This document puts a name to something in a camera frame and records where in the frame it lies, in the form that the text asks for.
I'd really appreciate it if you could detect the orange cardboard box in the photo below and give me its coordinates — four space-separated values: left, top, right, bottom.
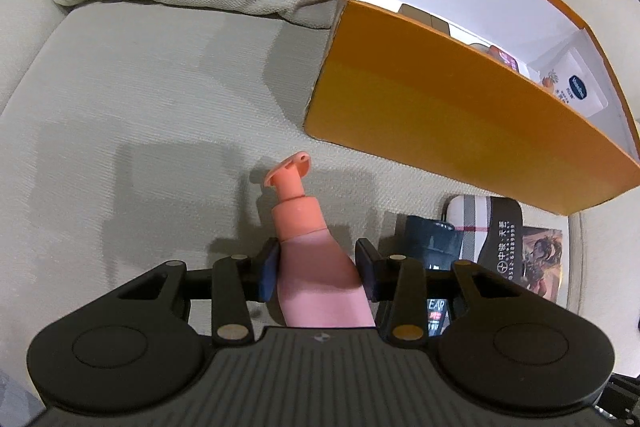
304 0 639 215

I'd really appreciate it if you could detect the pink pump bottle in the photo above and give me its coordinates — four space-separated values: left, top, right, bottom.
265 152 374 329

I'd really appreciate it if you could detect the plaid glasses case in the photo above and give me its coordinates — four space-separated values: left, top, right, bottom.
444 195 524 283

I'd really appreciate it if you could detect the white Vaseline lotion tube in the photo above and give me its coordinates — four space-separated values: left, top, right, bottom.
527 44 608 118

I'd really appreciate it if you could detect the brown illustrated card box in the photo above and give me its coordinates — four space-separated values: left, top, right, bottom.
521 227 563 303

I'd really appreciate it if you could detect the brown cardboard small box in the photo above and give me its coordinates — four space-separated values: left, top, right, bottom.
398 3 450 36

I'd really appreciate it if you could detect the dark blue Clear shampoo bottle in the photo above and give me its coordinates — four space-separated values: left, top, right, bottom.
404 216 463 337

